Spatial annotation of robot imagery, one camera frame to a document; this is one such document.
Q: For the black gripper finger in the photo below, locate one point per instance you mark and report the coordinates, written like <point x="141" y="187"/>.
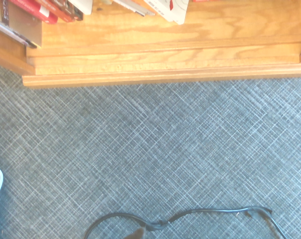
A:
<point x="135" y="234"/>

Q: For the wooden bookshelf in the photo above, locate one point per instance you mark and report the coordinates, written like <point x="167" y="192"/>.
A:
<point x="165" y="49"/>

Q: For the white book with red mark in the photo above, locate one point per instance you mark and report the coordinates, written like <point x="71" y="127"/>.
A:
<point x="170" y="12"/>

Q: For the dark brown book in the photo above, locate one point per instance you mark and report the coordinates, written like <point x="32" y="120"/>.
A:
<point x="76" y="14"/>

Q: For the grey white thin book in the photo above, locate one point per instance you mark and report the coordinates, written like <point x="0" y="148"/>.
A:
<point x="131" y="6"/>

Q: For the thin orange book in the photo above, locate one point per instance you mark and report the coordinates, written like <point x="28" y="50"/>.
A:
<point x="143" y="3"/>

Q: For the orange red book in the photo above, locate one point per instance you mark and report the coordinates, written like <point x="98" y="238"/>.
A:
<point x="62" y="14"/>

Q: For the plain white book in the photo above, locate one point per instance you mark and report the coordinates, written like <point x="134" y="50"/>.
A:
<point x="85" y="6"/>

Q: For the red cover book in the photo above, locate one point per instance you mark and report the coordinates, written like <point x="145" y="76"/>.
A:
<point x="33" y="10"/>

